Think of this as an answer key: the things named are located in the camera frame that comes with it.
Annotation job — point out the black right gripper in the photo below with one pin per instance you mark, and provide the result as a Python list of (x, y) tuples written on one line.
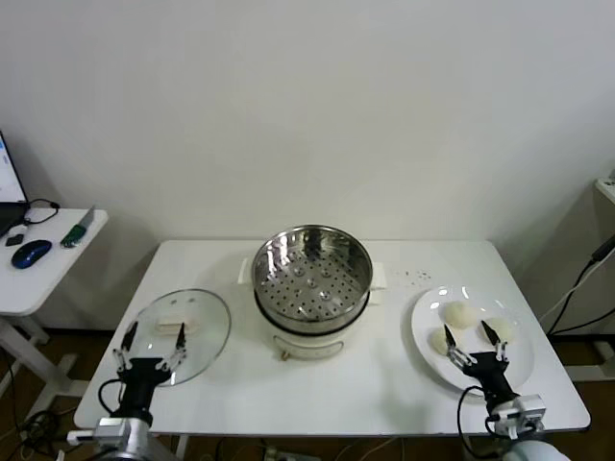
[(487, 372)]

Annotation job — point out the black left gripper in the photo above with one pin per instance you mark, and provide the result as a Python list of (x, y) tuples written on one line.
[(141, 379)]

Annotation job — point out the white steamed baozi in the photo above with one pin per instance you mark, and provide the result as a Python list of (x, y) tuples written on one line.
[(436, 342), (504, 329), (460, 315)]

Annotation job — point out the stainless steel steamer basket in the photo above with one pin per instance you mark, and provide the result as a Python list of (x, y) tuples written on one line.
[(312, 283)]

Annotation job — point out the white round plate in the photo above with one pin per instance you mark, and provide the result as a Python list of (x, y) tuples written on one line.
[(514, 365)]

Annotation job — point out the white side desk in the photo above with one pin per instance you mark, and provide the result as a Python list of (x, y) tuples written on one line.
[(48, 283)]

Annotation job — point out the blue computer mouse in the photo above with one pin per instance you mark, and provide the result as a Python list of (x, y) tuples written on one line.
[(30, 253)]

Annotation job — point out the white electric cooking pot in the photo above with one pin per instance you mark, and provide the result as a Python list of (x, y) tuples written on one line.
[(307, 338)]

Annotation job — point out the white power strip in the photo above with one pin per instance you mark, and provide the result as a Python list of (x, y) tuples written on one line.
[(276, 453)]

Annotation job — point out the small black adapter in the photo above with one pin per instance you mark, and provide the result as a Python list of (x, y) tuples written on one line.
[(13, 240)]

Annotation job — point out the small white adapter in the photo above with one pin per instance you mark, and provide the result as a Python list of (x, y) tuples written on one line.
[(19, 228)]

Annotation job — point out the white cabinet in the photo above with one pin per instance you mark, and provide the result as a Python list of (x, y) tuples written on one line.
[(606, 192)]

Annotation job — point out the black laptop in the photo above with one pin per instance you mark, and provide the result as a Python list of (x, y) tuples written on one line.
[(9, 182)]

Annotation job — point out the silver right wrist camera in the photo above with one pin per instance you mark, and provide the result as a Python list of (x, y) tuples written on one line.
[(526, 413)]

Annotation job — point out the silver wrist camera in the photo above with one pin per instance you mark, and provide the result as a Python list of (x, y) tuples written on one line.
[(108, 426), (526, 413)]

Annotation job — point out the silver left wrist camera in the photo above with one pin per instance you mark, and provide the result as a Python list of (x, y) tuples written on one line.
[(108, 426)]

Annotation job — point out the white desk base frame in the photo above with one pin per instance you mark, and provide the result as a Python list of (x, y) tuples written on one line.
[(586, 372)]

